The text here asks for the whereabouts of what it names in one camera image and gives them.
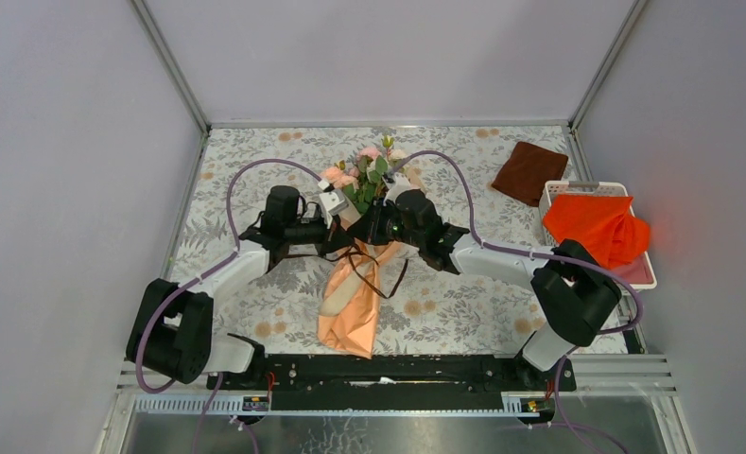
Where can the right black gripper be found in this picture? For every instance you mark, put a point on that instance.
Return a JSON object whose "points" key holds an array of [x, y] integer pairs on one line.
{"points": [[373, 221]]}

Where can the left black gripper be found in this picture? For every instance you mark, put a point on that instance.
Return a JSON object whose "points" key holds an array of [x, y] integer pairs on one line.
{"points": [[334, 237]]}

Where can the pale pink fake flower stem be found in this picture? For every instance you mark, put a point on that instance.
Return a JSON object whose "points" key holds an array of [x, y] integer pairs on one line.
{"points": [[345, 178]]}

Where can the pink fake rose spray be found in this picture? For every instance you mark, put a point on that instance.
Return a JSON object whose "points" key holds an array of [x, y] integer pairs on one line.
{"points": [[388, 164]]}

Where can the large pink fake rose stem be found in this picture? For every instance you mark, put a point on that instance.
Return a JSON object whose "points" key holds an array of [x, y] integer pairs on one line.
{"points": [[368, 192]]}

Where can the peach wrapping paper sheet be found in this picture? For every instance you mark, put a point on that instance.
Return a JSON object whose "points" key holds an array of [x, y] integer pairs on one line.
{"points": [[350, 309]]}

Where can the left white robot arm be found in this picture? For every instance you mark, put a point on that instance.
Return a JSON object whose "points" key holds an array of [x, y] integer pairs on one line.
{"points": [[172, 332]]}

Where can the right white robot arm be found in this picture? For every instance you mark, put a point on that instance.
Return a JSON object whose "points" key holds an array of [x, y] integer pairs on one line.
{"points": [[575, 295]]}

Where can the floral patterned table mat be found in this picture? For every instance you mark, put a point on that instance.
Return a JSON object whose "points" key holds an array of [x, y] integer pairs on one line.
{"points": [[427, 312]]}

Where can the brown towel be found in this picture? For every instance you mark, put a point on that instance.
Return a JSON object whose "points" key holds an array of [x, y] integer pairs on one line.
{"points": [[524, 175]]}

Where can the white plastic basket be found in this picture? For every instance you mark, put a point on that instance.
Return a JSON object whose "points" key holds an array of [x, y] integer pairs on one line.
{"points": [[555, 188]]}

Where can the orange cloth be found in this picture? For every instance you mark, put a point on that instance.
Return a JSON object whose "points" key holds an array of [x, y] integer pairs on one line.
{"points": [[603, 225]]}

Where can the pink cloth in basket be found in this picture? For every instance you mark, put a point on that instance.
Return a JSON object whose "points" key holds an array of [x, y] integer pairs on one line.
{"points": [[635, 273]]}

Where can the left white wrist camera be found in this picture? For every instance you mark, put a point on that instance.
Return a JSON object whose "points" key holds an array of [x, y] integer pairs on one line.
{"points": [[332, 202]]}

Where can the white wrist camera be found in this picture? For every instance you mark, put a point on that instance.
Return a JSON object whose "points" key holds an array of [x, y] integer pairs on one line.
{"points": [[396, 184], [332, 202]]}

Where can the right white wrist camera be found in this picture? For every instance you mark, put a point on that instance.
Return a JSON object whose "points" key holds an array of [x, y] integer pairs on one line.
{"points": [[396, 184]]}

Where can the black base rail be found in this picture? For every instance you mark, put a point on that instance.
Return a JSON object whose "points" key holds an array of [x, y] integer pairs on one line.
{"points": [[404, 382]]}

